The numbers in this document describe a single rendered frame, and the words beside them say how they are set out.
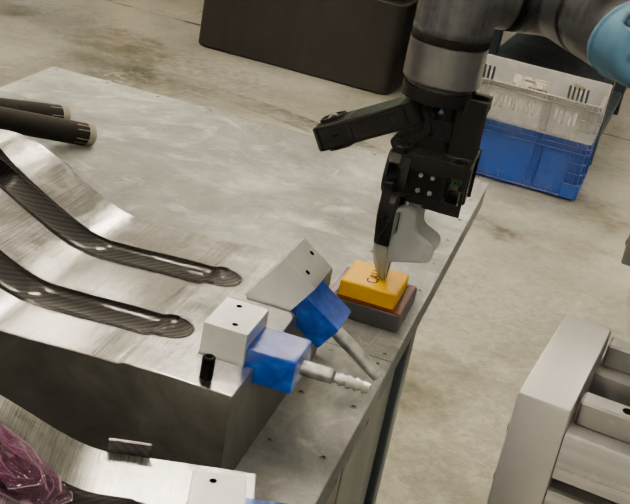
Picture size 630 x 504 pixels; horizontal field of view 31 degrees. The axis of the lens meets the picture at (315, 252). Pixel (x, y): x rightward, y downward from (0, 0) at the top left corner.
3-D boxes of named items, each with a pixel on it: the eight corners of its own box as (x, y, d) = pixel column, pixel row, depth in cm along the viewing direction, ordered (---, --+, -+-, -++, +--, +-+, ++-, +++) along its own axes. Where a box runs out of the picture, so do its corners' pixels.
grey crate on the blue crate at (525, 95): (605, 123, 434) (616, 85, 428) (590, 149, 398) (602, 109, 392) (452, 82, 450) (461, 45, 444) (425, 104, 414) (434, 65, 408)
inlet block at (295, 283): (364, 380, 102) (407, 346, 99) (349, 406, 97) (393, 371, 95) (263, 273, 101) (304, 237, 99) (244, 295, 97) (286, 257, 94)
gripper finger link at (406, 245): (420, 302, 114) (440, 218, 110) (364, 286, 115) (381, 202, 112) (426, 291, 117) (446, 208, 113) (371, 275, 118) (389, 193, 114)
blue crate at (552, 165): (590, 173, 443) (605, 120, 434) (574, 204, 406) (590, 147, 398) (441, 132, 459) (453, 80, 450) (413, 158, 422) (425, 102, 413)
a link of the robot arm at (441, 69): (402, 38, 105) (421, 24, 112) (392, 86, 107) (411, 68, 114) (482, 58, 103) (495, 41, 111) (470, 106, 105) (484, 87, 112)
